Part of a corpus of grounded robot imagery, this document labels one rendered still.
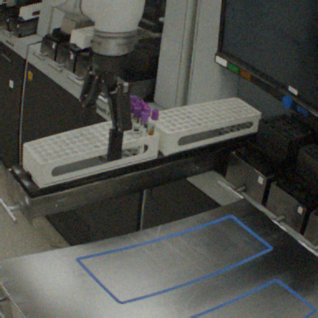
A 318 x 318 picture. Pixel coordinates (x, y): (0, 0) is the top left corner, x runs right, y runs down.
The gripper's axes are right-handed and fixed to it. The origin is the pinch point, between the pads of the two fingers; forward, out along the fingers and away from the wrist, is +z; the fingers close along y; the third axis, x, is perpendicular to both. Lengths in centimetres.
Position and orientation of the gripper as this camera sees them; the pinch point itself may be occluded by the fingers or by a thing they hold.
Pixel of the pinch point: (100, 138)
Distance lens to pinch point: 142.2
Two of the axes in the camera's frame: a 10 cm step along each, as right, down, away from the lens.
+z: -1.1, 8.8, 4.7
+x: 8.0, -2.0, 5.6
